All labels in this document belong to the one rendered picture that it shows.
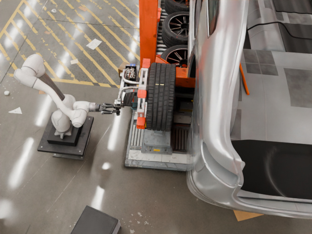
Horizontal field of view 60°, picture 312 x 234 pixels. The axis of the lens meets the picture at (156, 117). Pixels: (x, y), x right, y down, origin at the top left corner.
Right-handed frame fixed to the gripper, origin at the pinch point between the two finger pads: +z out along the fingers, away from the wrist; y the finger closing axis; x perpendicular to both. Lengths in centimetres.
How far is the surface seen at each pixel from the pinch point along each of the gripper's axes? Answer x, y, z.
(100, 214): -49, 87, -7
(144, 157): -75, 13, 27
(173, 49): -33, -124, 52
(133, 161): -75, 20, 16
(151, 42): 33, -60, 27
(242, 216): -82, 68, 138
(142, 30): 46, -60, 18
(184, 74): -15, -65, 65
